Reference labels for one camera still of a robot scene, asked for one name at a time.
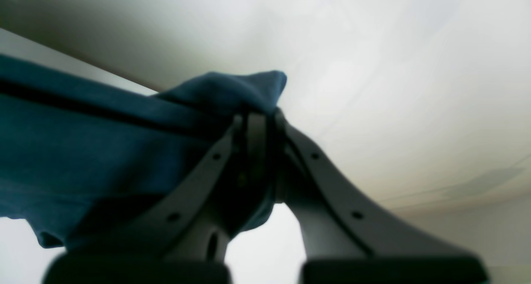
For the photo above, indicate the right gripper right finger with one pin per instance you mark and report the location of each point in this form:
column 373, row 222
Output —
column 350, row 239

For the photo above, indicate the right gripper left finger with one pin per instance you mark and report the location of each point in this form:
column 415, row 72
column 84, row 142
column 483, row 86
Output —
column 183, row 238

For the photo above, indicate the dark blue t-shirt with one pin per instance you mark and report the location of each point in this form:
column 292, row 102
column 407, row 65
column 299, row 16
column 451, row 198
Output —
column 79, row 157

